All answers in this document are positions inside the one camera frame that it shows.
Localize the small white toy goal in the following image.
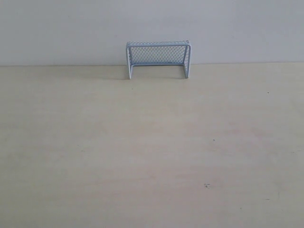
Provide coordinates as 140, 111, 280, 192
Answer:
125, 40, 192, 79

